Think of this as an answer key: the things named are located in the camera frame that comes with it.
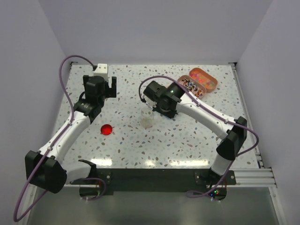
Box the red jar lid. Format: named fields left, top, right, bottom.
left=100, top=124, right=113, bottom=135

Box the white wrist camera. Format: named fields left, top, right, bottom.
left=142, top=97, right=155, bottom=108
left=93, top=63, right=108, bottom=81

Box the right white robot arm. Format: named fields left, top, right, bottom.
left=142, top=81, right=247, bottom=184

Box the blue oval candy tray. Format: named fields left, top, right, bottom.
left=163, top=111, right=177, bottom=119

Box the clear glass jar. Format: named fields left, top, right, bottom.
left=141, top=107, right=154, bottom=128

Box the orange oval candy tray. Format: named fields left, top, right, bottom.
left=189, top=67, right=218, bottom=93

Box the pink oval lollipop tray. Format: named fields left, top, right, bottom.
left=177, top=75, right=207, bottom=99

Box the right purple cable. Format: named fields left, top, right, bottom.
left=138, top=75, right=260, bottom=201

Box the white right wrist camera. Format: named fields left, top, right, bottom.
left=142, top=97, right=155, bottom=108

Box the aluminium frame rail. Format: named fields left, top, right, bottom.
left=17, top=164, right=278, bottom=225

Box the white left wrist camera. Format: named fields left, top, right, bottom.
left=93, top=63, right=108, bottom=81

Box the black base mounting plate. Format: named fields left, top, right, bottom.
left=69, top=167, right=235, bottom=201

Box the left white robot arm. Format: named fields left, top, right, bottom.
left=25, top=75, right=117, bottom=194

